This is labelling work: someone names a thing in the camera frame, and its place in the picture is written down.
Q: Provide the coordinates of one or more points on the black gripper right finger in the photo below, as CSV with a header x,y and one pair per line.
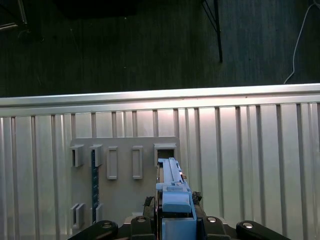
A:
x,y
210,228

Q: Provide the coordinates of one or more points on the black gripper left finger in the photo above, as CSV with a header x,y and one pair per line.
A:
x,y
142,227

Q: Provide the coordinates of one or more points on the hard disk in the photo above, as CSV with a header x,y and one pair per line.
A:
x,y
175,202

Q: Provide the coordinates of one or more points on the grey parts rack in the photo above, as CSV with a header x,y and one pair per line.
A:
x,y
120,195

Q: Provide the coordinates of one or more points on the green RAM stick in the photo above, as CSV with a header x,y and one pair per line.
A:
x,y
95,180

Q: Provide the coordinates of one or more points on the black metal stand leg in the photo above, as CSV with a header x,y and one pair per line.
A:
x,y
218,30

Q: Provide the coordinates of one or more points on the grey metal frame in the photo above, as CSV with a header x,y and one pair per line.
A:
x,y
22,12

